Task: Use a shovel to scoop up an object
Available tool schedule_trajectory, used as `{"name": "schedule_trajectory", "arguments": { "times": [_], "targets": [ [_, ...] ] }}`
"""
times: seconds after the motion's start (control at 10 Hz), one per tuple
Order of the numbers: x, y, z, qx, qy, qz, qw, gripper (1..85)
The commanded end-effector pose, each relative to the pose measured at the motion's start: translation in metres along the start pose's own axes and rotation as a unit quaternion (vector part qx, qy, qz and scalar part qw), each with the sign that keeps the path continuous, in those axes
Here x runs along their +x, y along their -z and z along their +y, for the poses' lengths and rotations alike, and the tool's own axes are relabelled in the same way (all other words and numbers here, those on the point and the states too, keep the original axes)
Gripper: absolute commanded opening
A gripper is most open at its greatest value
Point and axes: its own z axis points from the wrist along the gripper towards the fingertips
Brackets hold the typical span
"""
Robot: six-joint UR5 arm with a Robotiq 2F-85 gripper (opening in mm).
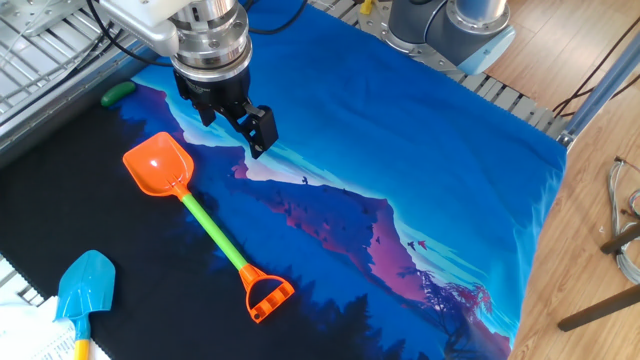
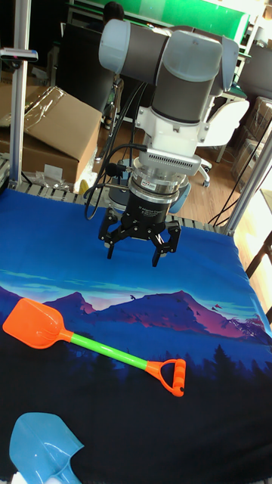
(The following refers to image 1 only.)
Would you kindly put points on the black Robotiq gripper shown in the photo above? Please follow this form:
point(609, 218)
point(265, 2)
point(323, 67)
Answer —
point(220, 92)

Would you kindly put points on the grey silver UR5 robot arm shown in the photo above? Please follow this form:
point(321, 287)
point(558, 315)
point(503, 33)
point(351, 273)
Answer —
point(215, 35)

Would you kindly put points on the dark chair leg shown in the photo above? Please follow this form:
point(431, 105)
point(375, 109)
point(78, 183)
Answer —
point(622, 239)
point(600, 309)

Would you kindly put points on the yellow plastic clip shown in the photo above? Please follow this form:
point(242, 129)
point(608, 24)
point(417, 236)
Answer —
point(366, 6)

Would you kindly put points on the white printed paper sheets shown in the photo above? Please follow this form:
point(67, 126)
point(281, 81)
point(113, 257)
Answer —
point(30, 335)

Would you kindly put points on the aluminium frame post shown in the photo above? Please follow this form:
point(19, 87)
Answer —
point(600, 90)

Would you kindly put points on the mountain landscape printed cloth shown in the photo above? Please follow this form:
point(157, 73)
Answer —
point(400, 150)

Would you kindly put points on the orange green toy shovel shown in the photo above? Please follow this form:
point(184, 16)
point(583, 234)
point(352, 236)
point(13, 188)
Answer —
point(160, 165)

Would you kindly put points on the green toy cucumber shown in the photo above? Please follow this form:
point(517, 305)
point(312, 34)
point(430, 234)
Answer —
point(118, 93)

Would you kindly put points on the silver metal mounting plate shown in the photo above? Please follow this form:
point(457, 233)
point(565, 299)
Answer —
point(45, 15)

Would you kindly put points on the blue yellow toy shovel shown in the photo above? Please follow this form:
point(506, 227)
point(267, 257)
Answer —
point(85, 285)

